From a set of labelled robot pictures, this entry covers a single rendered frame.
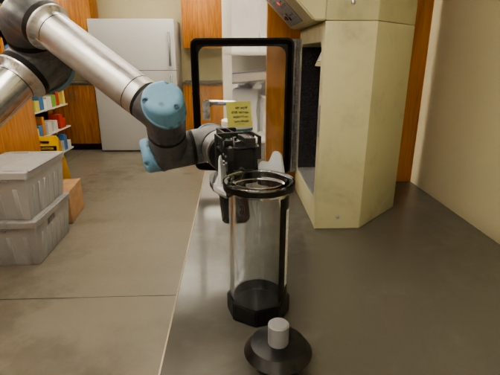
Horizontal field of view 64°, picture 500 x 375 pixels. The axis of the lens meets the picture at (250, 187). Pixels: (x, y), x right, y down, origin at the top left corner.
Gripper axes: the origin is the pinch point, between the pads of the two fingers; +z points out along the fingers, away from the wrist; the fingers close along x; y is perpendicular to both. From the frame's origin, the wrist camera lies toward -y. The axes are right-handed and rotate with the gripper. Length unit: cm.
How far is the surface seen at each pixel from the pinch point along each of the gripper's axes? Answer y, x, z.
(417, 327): -20.3, 22.2, 12.3
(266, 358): -16.6, -4.0, 15.5
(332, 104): 10.0, 25.7, -25.1
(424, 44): 24, 70, -51
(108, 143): -96, -43, -550
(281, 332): -14.1, -1.6, 14.4
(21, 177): -49, -82, -212
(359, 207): -14.5, 33.7, -23.1
